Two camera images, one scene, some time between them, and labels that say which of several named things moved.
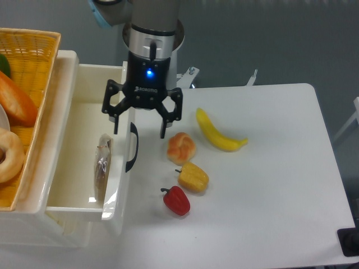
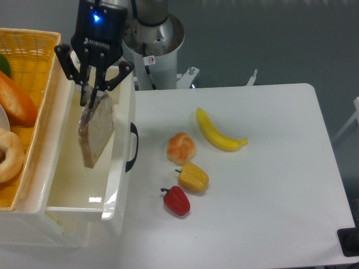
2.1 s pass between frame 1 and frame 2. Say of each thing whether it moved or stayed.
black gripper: moved
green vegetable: stayed
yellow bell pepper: stayed
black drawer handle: stayed
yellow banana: stayed
